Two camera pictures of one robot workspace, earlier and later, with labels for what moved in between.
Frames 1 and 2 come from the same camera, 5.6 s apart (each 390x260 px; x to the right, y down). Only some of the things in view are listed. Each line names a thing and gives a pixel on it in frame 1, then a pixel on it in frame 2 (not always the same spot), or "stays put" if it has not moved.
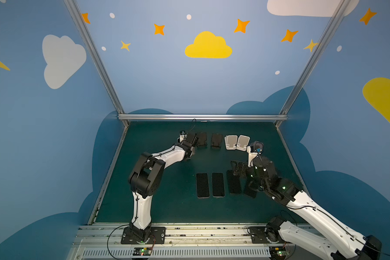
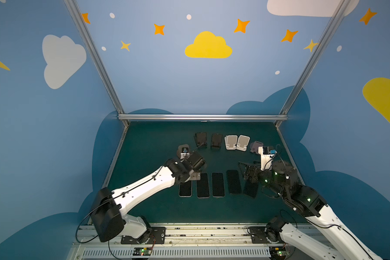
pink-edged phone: x=202 y=185 stays put
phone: x=218 y=184 stays put
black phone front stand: x=248 y=191 stays put
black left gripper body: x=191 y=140 -> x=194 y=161
